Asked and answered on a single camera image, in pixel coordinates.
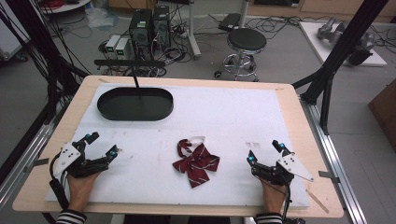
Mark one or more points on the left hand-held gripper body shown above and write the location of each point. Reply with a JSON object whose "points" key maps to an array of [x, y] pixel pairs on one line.
{"points": [[67, 156]]}

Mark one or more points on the person's right hand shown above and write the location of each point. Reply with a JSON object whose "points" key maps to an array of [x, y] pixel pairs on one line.
{"points": [[273, 196]]}

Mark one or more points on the person's left hand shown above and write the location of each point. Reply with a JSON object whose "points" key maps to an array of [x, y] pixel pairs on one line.
{"points": [[81, 189]]}

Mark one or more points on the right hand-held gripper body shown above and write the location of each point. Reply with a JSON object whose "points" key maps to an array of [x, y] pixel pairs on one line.
{"points": [[294, 165]]}

